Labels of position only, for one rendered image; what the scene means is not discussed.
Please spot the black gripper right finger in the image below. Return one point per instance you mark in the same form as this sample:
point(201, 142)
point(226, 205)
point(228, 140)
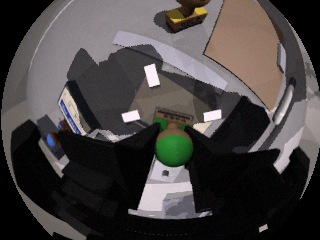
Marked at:
point(215, 170)

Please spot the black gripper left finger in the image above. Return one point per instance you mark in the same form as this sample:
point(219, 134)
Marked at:
point(127, 161)

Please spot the tan flat board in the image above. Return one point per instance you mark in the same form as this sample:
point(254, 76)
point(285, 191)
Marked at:
point(248, 43)

